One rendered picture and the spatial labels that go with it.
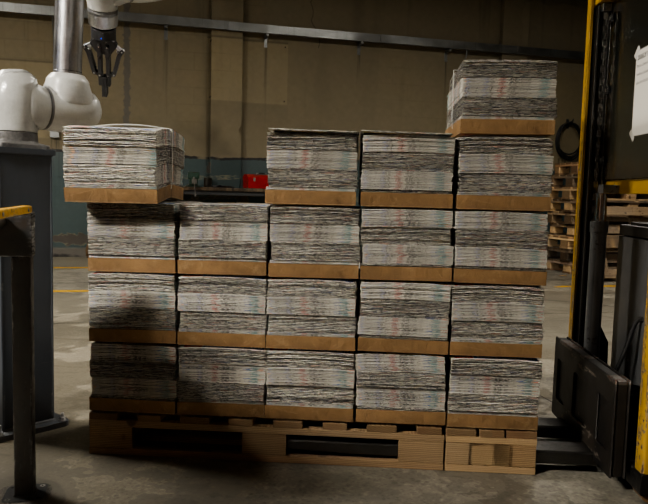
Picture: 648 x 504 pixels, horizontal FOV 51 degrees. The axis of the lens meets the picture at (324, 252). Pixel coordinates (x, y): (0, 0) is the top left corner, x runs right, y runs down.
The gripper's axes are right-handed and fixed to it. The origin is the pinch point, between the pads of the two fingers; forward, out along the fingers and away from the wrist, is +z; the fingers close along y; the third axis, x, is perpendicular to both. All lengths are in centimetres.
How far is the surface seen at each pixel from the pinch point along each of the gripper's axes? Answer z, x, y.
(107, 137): 1.5, 29.8, -6.5
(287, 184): 8, 33, -62
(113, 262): 40, 42, -10
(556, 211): 308, -432, -433
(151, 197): 15.1, 38.9, -20.9
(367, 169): -1, 33, -85
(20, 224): 13, 61, 11
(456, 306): 28, 60, -118
